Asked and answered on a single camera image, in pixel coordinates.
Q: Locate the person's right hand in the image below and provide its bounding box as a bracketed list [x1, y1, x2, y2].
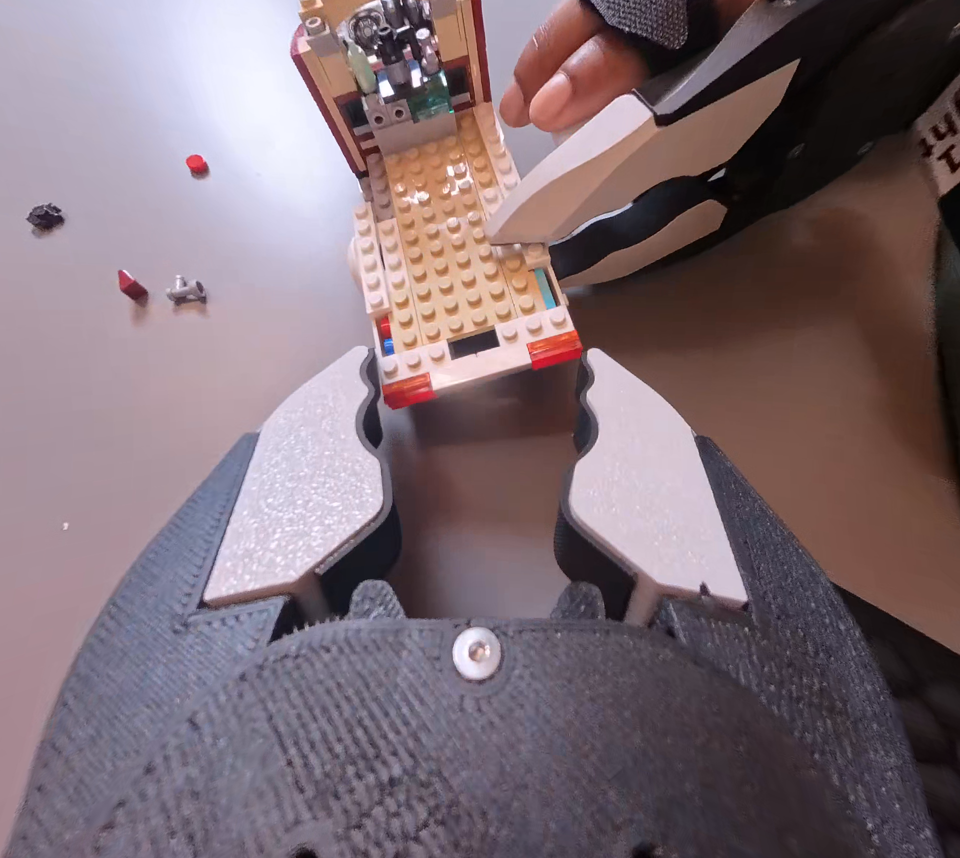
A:
[498, 0, 846, 134]

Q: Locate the toy brick truck model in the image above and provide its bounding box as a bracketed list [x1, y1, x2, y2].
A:
[288, 0, 585, 411]

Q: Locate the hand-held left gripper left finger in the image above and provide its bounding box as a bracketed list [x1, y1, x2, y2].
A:
[201, 345, 396, 610]

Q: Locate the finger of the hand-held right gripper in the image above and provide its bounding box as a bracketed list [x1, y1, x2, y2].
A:
[549, 181, 730, 291]
[486, 57, 802, 249]

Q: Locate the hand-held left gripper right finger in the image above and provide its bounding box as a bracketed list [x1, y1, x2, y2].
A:
[555, 348, 751, 625]

